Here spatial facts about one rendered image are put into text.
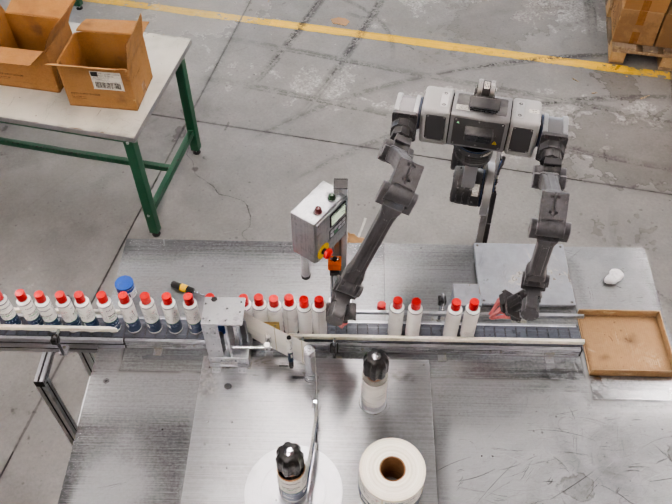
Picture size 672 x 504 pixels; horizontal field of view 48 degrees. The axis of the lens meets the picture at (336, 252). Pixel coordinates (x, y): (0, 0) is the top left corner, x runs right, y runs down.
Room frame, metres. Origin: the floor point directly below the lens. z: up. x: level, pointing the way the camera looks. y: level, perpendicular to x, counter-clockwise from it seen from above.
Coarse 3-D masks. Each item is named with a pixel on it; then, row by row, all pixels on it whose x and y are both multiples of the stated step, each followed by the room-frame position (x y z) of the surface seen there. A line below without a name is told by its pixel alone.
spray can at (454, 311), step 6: (456, 300) 1.51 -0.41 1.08; (450, 306) 1.51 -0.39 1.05; (456, 306) 1.49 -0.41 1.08; (450, 312) 1.49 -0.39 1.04; (456, 312) 1.49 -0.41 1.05; (450, 318) 1.48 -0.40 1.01; (456, 318) 1.48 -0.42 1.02; (450, 324) 1.48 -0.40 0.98; (456, 324) 1.48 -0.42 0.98; (444, 330) 1.50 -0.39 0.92; (450, 330) 1.48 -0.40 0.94; (456, 330) 1.48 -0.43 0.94; (450, 336) 1.48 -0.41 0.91; (456, 336) 1.49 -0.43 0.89
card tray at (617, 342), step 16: (592, 320) 1.59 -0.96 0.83; (608, 320) 1.59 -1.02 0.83; (624, 320) 1.59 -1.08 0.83; (640, 320) 1.59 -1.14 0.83; (656, 320) 1.59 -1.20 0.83; (592, 336) 1.52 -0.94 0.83; (608, 336) 1.52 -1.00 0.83; (624, 336) 1.52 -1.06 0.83; (640, 336) 1.52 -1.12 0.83; (656, 336) 1.52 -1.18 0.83; (592, 352) 1.46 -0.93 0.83; (608, 352) 1.46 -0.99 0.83; (624, 352) 1.46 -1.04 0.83; (640, 352) 1.46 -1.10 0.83; (656, 352) 1.46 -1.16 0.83; (592, 368) 1.39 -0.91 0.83; (608, 368) 1.39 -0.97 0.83; (624, 368) 1.39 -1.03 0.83; (640, 368) 1.39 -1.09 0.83; (656, 368) 1.39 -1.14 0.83
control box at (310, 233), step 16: (320, 192) 1.65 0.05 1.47; (304, 208) 1.58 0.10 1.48; (336, 208) 1.59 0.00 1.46; (304, 224) 1.53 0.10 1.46; (320, 224) 1.53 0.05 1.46; (304, 240) 1.53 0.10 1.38; (320, 240) 1.52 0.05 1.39; (336, 240) 1.59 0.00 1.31; (304, 256) 1.53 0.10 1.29; (320, 256) 1.52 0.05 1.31
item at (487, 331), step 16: (144, 320) 1.57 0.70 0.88; (128, 336) 1.50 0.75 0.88; (144, 336) 1.50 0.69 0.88; (160, 336) 1.50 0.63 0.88; (176, 336) 1.50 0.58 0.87; (192, 336) 1.50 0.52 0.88; (480, 336) 1.50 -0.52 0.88; (496, 336) 1.50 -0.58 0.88; (512, 336) 1.50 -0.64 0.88; (528, 336) 1.50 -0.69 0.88; (544, 336) 1.50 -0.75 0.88; (560, 336) 1.50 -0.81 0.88; (576, 336) 1.49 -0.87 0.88
